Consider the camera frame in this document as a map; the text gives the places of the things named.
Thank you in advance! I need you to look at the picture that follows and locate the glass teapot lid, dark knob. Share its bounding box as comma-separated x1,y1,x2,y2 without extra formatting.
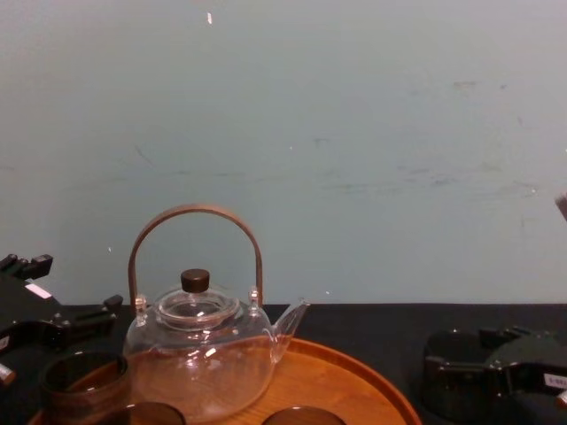
156,267,241,332

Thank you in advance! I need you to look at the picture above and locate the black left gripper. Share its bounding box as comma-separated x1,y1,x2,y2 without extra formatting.
0,252,125,356

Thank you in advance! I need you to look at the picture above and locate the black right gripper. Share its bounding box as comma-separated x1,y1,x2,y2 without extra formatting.
423,326,567,425

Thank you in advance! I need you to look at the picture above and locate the smoky brown glass cup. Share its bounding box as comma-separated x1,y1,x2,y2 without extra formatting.
253,406,347,425
40,351,130,425
423,328,497,411
104,401,185,425

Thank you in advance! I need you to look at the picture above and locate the round wooden tray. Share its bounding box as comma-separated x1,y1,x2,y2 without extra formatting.
26,335,422,425

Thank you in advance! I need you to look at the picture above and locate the black table cloth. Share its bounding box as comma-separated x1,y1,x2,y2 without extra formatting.
0,303,567,425

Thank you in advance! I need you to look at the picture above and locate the glass teapot with wooden handle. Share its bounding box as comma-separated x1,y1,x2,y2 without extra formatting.
122,203,311,411

